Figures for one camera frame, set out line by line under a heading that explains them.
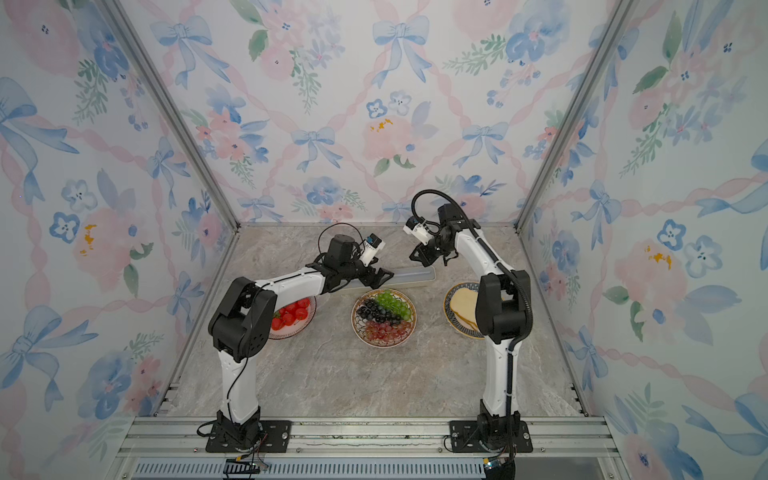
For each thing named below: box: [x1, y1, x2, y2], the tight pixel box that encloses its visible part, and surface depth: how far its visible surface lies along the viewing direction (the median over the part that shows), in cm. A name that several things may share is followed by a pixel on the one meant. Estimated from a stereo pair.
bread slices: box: [450, 287, 480, 331], surface depth 97 cm
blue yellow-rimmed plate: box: [443, 281, 485, 340], surface depth 94 cm
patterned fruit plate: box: [350, 288, 417, 348], surface depth 92 cm
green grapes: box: [376, 290, 412, 321], surface depth 96 cm
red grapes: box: [365, 320, 412, 342], surface depth 90 cm
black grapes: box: [356, 299, 403, 324], surface depth 94 cm
